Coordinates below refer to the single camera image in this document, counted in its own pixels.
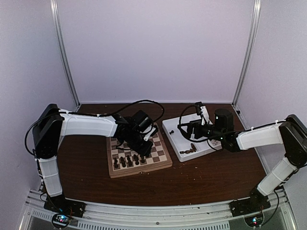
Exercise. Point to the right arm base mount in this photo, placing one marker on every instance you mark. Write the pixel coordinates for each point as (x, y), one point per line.
(255, 203)

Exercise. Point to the aluminium front rail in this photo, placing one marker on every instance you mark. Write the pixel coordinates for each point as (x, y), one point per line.
(211, 216)

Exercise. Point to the left aluminium frame post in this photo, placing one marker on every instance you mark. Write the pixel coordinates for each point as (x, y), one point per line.
(63, 54)

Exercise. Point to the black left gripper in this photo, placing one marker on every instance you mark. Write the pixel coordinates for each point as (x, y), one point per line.
(145, 151)

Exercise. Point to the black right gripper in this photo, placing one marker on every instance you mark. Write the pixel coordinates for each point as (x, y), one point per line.
(196, 124)

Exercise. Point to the aluminium frame post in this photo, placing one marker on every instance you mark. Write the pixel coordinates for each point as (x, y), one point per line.
(63, 54)
(248, 53)

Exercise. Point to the dark chess piece crossing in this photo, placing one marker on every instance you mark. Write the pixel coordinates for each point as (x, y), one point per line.
(187, 151)

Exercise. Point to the wooden chess board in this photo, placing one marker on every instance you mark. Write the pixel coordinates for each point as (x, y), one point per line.
(160, 157)

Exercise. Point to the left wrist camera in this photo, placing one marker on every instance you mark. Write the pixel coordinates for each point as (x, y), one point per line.
(149, 133)

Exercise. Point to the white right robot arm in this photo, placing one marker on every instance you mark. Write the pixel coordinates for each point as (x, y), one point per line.
(288, 136)

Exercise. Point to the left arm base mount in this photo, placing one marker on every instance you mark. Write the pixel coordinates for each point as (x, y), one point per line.
(61, 204)

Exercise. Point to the white plastic divided tray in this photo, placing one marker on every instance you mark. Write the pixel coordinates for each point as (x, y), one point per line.
(179, 143)

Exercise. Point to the right aluminium frame post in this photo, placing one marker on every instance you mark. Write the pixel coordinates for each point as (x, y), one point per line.
(248, 53)

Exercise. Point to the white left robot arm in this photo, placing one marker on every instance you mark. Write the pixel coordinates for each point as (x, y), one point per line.
(55, 127)

